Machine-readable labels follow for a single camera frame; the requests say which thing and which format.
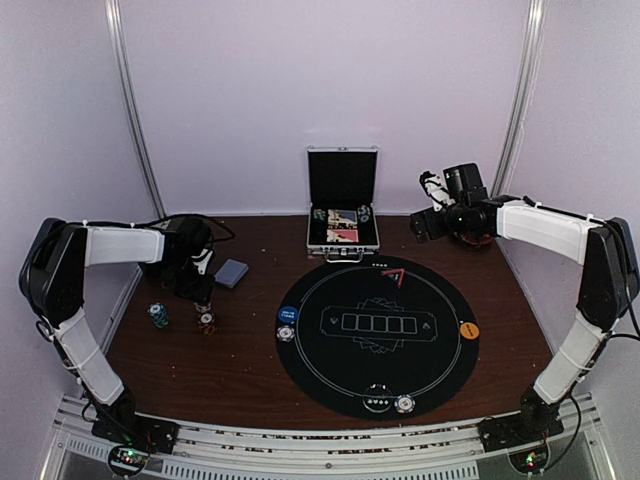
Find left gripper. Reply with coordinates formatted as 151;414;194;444
164;258;215;304

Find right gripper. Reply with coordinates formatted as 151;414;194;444
411;199;467;242

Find orange 100 chip stack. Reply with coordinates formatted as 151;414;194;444
197;312;216;335

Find green 50 chip stack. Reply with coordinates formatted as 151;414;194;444
148;303;169;329

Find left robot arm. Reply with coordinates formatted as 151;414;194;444
19;215;214;449

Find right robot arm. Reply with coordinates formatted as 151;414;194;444
410;163;639;450

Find blue-backed card deck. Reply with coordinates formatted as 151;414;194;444
214;259;249;288

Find dark blue ceramic mug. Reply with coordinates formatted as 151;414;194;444
138;262;166;289

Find red saucer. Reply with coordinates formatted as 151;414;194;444
457;234;494;250

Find chips in case right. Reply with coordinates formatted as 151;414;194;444
357;205;371;223

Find card box in case upper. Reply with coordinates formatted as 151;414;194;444
328;209;357;224

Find card box in case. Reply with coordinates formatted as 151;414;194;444
327;229;359;243
328;209;357;224

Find card box in case lower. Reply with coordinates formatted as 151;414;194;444
327;229;359;243

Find blue small blind button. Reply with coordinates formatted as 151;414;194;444
278;306;299;325

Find aluminium poker case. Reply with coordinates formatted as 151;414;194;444
306;147;380;263

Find orange big blind button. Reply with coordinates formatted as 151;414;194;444
459;322;480;340

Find round black poker mat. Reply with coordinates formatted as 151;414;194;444
274;256;480;421

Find clear dealer button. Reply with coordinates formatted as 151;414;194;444
362;383;393;414

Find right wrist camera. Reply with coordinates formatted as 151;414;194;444
419;171;454;212

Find front aluminium rail base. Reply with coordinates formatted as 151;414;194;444
39;392;616;480

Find right aluminium frame post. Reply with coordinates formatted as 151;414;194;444
491;0;546;196

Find aluminium frame post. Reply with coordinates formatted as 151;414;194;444
491;0;546;196
105;0;166;217

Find left aluminium frame post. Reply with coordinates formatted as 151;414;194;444
105;0;166;217

